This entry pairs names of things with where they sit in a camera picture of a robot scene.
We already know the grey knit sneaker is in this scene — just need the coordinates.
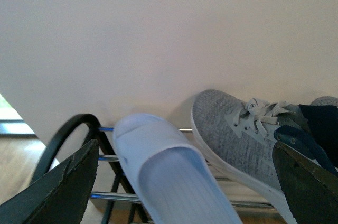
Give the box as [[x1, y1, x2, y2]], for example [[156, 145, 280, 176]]
[[310, 96, 338, 107], [190, 89, 338, 224]]

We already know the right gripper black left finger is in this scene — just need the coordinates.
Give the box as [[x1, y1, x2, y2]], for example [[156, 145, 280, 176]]
[[1, 139, 99, 223]]

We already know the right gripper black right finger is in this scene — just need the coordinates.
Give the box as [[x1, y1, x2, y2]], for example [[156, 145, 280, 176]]
[[272, 142, 337, 223]]

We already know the black metal shoe rack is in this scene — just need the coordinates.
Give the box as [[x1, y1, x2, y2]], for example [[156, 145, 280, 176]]
[[31, 114, 283, 223]]

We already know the light blue slide sandal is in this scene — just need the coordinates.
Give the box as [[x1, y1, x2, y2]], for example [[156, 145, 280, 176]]
[[112, 114, 241, 223]]

